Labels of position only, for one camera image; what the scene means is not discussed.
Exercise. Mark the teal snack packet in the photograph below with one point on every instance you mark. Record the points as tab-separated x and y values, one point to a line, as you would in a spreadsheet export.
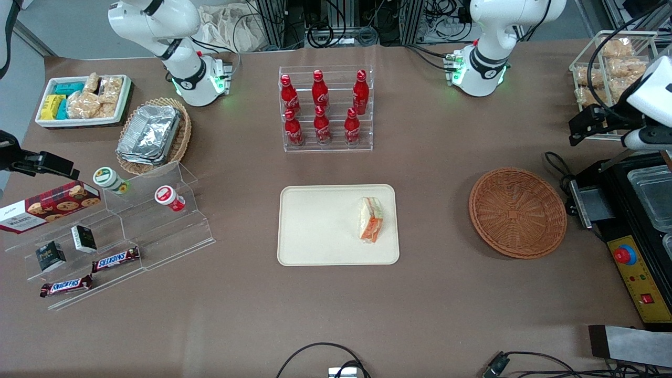
63	109
69	87

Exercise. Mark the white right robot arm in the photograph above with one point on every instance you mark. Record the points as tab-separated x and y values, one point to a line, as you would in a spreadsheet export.
173	31

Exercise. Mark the red Walkers cookie box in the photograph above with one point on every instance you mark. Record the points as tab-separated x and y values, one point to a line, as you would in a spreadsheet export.
47	207

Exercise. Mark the bagged rice cracker snack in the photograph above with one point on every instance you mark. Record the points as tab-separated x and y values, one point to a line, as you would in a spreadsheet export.
112	89
92	83
84	105

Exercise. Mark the aluminium frame post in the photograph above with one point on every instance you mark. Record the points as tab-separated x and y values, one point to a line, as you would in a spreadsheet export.
412	21
270	23

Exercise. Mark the bagged bread pastry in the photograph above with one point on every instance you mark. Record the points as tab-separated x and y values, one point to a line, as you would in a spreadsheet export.
617	47
622	89
583	97
583	76
627	67

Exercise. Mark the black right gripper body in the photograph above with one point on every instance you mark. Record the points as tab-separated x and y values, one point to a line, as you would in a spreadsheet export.
6	150

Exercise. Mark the red Coca-Cola bottle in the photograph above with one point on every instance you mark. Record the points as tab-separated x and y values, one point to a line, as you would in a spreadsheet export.
293	131
360	94
288	94
322	128
319	92
352	130

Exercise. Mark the clear acrylic bottle rack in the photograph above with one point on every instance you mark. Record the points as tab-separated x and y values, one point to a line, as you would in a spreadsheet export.
325	149

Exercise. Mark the oval light wicker basket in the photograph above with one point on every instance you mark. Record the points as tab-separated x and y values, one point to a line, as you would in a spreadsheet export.
181	142

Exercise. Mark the beige plastic tray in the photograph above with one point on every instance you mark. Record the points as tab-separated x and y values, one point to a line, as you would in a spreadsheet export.
320	226

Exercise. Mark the red emergency stop button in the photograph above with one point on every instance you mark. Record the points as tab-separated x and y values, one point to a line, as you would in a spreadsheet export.
624	255

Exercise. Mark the yellow snack packet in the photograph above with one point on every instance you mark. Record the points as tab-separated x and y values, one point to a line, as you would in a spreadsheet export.
49	107

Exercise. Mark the black box with white label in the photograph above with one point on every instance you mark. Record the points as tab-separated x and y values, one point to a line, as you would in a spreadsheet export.
84	239

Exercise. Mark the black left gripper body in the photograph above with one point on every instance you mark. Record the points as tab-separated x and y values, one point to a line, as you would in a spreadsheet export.
610	116

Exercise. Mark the grey flat board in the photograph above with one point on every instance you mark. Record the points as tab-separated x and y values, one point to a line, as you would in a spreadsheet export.
630	345

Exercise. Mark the black tray sealing machine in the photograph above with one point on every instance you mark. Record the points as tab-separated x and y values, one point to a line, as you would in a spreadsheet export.
630	231

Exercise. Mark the plastic-wrapped triangle sandwich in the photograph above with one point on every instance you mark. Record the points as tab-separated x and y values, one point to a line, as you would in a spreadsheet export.
370	220

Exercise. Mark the clear acrylic stepped display stand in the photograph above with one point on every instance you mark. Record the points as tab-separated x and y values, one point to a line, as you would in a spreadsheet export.
157	236

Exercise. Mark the round brown wicker basket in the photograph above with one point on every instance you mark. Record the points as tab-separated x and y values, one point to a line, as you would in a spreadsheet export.
517	212

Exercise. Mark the beige cloth bag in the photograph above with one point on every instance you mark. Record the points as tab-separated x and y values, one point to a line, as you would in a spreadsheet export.
231	29

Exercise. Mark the white rectangular plastic bin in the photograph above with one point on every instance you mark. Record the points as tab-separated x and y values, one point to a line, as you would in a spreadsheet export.
44	122

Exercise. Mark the silver connector block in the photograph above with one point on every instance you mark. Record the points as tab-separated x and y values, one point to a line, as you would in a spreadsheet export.
344	373

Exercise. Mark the red-lid yogurt cup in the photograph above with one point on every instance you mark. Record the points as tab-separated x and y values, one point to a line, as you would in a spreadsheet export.
167	196

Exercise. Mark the Snickers chocolate bar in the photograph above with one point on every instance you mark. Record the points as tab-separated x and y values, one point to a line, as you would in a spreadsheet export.
115	259
65	286

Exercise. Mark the aluminium foil container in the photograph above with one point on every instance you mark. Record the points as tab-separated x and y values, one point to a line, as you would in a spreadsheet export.
137	159
152	131

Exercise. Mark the black box with gold print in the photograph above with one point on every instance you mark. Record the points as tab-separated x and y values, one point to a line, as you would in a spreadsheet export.
50	256

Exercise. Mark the clear plastic food container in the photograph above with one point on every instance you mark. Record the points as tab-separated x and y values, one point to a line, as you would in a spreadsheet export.
668	245
653	197

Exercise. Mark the green-lid yogurt cup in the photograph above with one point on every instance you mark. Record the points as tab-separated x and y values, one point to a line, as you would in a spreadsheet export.
107	178

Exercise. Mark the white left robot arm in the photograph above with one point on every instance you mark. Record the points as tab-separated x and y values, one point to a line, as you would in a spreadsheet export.
493	31

